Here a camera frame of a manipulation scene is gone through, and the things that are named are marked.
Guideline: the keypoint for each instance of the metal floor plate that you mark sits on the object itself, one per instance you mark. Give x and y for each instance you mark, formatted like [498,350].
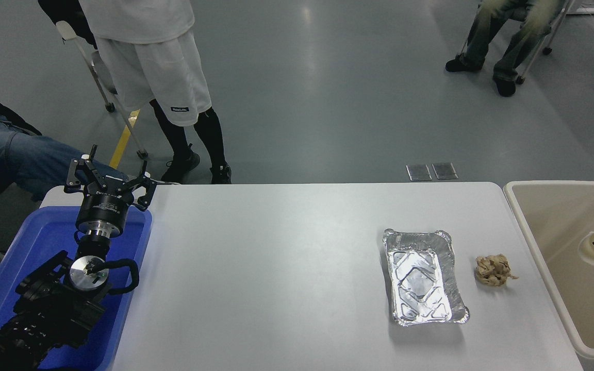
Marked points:
[418,172]
[444,170]

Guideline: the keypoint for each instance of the large pale plastic bin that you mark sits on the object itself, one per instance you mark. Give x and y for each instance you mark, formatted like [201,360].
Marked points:
[560,216]

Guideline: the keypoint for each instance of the standing person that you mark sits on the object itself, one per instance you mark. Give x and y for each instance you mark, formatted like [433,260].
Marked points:
[147,62]

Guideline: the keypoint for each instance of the blue plastic tray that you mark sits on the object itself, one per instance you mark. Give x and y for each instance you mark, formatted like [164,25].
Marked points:
[44,237]

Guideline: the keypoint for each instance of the seated person on wheeled chair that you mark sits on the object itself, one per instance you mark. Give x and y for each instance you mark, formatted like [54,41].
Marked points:
[513,36]

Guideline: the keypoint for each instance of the silver foil tray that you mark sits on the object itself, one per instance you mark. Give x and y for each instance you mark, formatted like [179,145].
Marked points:
[421,278]

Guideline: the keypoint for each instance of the crumpled tan paper ball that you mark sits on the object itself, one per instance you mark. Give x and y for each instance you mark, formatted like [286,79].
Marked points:
[492,270]

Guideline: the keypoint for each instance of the seated person beside tray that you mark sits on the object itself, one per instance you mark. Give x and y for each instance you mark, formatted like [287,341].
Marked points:
[23,159]

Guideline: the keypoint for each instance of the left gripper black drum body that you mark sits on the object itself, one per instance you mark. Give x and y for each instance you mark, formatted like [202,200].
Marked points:
[105,206]

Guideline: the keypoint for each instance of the black padded jacket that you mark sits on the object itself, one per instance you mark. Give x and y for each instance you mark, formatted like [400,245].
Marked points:
[65,15]

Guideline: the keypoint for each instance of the white folding chair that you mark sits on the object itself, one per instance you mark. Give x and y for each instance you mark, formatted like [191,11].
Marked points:
[64,29]

